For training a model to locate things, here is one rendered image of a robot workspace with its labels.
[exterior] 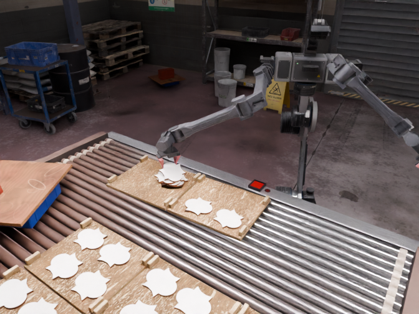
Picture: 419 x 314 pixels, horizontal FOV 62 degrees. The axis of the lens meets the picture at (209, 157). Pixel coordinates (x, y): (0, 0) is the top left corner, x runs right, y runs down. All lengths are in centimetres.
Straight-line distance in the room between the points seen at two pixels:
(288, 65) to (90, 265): 152
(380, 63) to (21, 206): 544
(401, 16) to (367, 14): 46
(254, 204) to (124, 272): 73
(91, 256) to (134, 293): 29
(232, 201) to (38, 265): 92
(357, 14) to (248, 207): 471
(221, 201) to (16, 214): 95
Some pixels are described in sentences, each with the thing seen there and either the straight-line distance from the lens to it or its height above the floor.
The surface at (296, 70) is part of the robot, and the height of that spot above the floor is 145.
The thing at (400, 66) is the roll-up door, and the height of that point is 61.
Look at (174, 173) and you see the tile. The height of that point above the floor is 101.
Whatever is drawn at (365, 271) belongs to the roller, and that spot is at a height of 92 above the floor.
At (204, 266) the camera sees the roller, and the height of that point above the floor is 91.
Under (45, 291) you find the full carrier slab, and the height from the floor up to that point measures 94.
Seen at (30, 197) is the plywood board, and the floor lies 104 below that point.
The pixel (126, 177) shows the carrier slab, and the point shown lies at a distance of 206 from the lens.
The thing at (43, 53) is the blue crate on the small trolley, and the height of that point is 101.
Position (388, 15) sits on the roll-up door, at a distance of 608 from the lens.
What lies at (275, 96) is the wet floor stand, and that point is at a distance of 534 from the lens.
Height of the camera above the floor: 203
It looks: 30 degrees down
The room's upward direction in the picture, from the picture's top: straight up
